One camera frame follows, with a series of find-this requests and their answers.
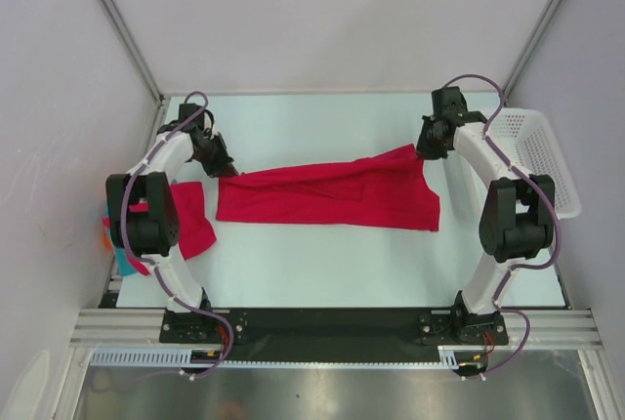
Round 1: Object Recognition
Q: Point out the white perforated plastic basket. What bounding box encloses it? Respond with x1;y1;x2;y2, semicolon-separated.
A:
458;106;583;221

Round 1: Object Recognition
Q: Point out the red t shirt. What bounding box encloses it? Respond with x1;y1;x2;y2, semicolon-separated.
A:
124;182;217;275
216;144;440;232

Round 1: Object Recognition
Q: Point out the folded red t shirt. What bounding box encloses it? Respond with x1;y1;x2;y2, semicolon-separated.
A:
124;182;217;275

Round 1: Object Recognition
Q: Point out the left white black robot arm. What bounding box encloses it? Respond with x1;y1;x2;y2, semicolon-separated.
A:
105;101;238;342

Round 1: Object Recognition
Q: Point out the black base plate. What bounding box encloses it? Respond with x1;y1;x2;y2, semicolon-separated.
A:
159;308;509;363

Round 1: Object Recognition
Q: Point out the right slotted cable duct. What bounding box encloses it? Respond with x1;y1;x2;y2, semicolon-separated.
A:
438;346;488;369

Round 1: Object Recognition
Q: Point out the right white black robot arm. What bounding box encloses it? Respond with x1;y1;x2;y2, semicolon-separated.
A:
416;86;558;345

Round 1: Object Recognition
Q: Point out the teal t shirt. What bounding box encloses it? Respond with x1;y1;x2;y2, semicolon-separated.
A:
102;206;138;277

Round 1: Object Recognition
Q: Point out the aluminium frame rail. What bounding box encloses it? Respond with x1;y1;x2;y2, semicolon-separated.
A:
69;309;164;348

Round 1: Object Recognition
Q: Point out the left slotted cable duct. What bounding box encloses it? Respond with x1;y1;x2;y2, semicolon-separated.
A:
91;348;222;368

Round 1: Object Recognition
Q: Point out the slotted cable duct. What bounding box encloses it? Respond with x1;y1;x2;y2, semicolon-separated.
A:
91;348;222;368
438;346;488;369

